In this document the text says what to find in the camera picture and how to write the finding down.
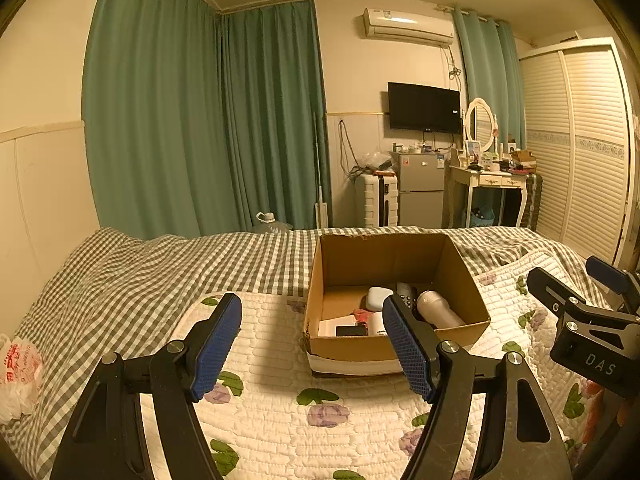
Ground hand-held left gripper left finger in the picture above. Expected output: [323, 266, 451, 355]
[50, 291, 244, 480]

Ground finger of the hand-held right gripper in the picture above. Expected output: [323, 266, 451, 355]
[527, 266, 593, 317]
[586, 255, 640, 311]

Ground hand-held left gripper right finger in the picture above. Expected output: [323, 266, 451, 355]
[381, 294, 572, 480]

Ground white plastic bottle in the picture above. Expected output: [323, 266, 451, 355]
[417, 290, 466, 331]

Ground black remote control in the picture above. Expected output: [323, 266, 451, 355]
[395, 282, 418, 311]

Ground small white case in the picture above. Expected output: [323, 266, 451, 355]
[367, 286, 393, 311]

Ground white charger plug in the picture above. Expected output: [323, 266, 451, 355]
[317, 316, 353, 337]

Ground brown cardboard box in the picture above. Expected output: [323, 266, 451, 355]
[302, 232, 492, 373]

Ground dark floral cloth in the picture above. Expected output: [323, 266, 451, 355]
[575, 380, 640, 480]

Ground dark flat board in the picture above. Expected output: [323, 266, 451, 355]
[311, 360, 403, 378]

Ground grey suitcase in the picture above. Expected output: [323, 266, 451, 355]
[520, 172, 543, 231]

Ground grey checkered bed sheet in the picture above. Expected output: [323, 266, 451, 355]
[0, 225, 601, 466]

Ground blue plastic basket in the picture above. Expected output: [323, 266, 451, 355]
[465, 207, 496, 228]

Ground white floral quilt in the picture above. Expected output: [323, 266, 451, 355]
[137, 247, 621, 480]

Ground white dressing table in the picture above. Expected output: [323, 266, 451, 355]
[445, 162, 531, 228]

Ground white louvred wardrobe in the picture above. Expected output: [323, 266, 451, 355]
[517, 37, 640, 271]

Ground white ribbed suitcase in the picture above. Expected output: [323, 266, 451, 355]
[356, 174, 401, 227]

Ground silver small fridge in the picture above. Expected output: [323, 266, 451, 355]
[397, 152, 446, 227]

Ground oval white mirror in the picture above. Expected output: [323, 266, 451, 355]
[464, 97, 498, 143]

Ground white printed plastic bag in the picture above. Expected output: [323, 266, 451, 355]
[0, 332, 43, 426]

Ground narrow teal curtain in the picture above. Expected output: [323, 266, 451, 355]
[452, 7, 526, 148]

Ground teal corner curtain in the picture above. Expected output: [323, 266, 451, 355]
[217, 0, 331, 231]

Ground wide teal curtain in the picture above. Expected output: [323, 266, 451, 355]
[82, 0, 227, 238]

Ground white air conditioner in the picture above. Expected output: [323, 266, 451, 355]
[361, 7, 455, 48]

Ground hanging black cables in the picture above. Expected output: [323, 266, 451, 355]
[337, 120, 362, 177]

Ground black wall television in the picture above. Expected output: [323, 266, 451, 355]
[387, 81, 462, 135]

